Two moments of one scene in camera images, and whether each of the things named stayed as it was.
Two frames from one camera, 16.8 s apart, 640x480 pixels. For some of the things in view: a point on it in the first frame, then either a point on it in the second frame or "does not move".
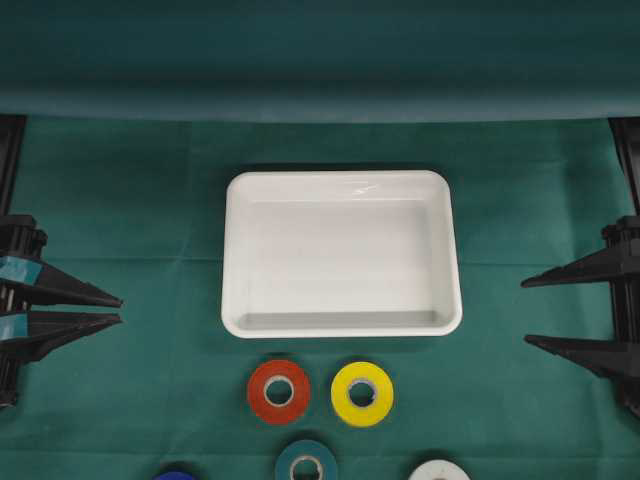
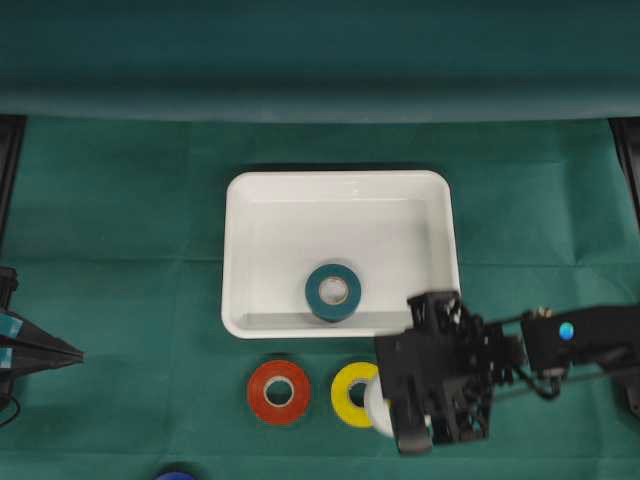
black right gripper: [619, 358] -> [448, 360]
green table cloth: [138, 113] does not move
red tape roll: [289, 411] does not move
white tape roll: [443, 469] -> [375, 402]
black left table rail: [12, 128] does not move
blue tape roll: [174, 475] does not move
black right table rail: [625, 131] does not move
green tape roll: [307, 450] -> [327, 311]
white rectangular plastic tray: [340, 254] does not move
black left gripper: [24, 281] -> [26, 348]
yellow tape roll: [352, 375] does not move
